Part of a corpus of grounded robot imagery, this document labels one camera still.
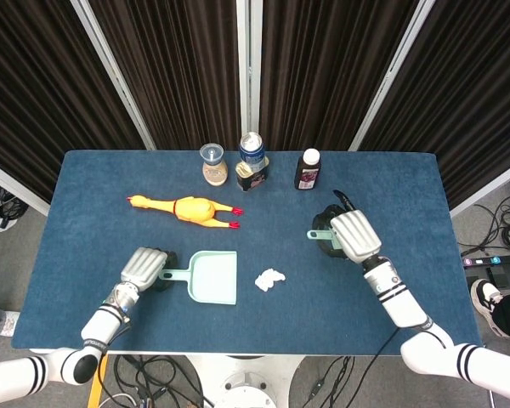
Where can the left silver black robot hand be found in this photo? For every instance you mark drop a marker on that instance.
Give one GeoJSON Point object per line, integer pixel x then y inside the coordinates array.
{"type": "Point", "coordinates": [142, 268]}

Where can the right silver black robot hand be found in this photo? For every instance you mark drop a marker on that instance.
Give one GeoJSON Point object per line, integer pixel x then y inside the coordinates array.
{"type": "Point", "coordinates": [357, 234]}

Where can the mint green hand brush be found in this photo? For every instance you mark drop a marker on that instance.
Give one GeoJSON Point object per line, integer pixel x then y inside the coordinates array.
{"type": "Point", "coordinates": [319, 234]}

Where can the mint green dustpan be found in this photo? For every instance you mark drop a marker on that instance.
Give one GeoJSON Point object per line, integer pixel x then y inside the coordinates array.
{"type": "Point", "coordinates": [214, 278]}

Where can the white paper ball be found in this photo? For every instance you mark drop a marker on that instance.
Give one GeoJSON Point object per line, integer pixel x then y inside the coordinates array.
{"type": "Point", "coordinates": [268, 280]}

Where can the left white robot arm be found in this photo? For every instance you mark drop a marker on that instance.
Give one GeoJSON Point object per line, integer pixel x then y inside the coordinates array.
{"type": "Point", "coordinates": [102, 323]}

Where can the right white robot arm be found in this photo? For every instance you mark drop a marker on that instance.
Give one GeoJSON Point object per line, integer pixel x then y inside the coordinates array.
{"type": "Point", "coordinates": [401, 306]}

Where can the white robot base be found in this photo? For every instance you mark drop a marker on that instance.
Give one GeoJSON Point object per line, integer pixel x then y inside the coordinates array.
{"type": "Point", "coordinates": [246, 387]}

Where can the yellow rubber chicken toy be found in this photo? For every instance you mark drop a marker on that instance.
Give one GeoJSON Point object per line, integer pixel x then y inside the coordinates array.
{"type": "Point", "coordinates": [191, 209]}

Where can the dark juice bottle white cap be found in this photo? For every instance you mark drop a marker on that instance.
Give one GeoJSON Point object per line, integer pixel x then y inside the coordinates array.
{"type": "Point", "coordinates": [308, 172]}

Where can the black luncheon meat tin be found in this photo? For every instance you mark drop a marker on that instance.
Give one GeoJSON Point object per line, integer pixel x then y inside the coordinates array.
{"type": "Point", "coordinates": [251, 178]}

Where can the seasoning bottle clear cap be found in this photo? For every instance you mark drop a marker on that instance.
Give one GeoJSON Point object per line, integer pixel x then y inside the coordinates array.
{"type": "Point", "coordinates": [214, 172]}

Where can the blue fabric table mat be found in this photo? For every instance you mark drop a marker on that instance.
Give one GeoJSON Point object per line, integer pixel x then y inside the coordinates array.
{"type": "Point", "coordinates": [280, 331]}

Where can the blue white beverage can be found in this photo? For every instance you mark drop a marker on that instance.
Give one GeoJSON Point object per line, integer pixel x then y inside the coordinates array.
{"type": "Point", "coordinates": [251, 151]}

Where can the black white sneaker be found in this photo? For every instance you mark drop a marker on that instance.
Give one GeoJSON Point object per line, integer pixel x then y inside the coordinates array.
{"type": "Point", "coordinates": [484, 299]}

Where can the dark pleated curtain panel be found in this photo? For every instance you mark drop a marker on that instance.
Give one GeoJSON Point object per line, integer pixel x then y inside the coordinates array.
{"type": "Point", "coordinates": [174, 64]}
{"type": "Point", "coordinates": [472, 85]}
{"type": "Point", "coordinates": [323, 64]}
{"type": "Point", "coordinates": [34, 85]}

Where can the white aluminium frame rail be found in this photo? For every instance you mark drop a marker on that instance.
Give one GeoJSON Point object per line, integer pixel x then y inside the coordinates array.
{"type": "Point", "coordinates": [493, 187]}
{"type": "Point", "coordinates": [13, 186]}

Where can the white aluminium frame post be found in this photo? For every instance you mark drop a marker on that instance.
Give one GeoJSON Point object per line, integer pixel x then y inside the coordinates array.
{"type": "Point", "coordinates": [394, 64]}
{"type": "Point", "coordinates": [243, 64]}
{"type": "Point", "coordinates": [110, 64]}

